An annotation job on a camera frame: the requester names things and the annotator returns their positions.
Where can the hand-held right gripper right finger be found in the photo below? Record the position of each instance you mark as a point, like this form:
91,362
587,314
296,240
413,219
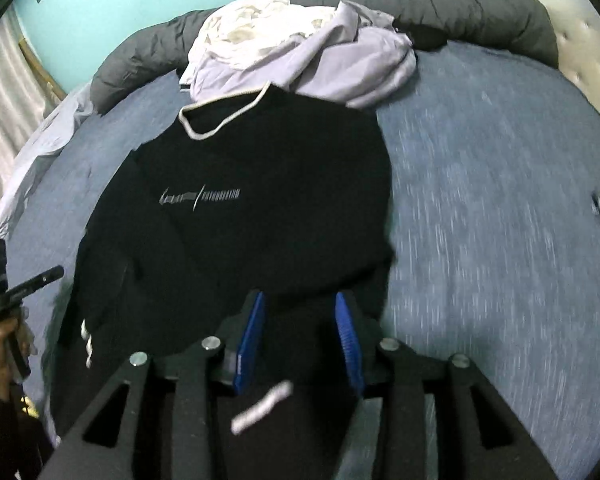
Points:
349,355

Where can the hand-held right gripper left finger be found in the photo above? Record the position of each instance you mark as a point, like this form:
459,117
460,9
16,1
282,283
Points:
247,355

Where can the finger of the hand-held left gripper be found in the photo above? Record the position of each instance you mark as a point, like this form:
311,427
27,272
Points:
40,280

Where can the black sweater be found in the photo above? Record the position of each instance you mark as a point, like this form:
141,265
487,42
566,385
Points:
280,185

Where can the person's left forearm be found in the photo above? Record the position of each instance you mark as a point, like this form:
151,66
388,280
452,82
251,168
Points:
0,430

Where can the light grey sheet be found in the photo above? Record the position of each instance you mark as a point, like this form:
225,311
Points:
45,130

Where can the striped beige curtain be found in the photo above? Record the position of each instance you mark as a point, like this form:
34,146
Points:
0,110

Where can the blue patterned bed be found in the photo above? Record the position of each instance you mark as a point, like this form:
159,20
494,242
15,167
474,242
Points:
480,210

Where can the lavender garment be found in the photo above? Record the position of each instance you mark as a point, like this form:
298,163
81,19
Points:
355,60

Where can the white crumpled shirt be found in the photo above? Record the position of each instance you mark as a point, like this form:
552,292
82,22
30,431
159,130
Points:
250,30

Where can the dark grey rolled duvet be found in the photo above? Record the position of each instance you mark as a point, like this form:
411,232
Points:
480,15

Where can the cream tufted headboard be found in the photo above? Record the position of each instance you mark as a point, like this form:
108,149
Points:
585,50

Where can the wooden frame strip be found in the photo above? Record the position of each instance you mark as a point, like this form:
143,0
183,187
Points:
45,77

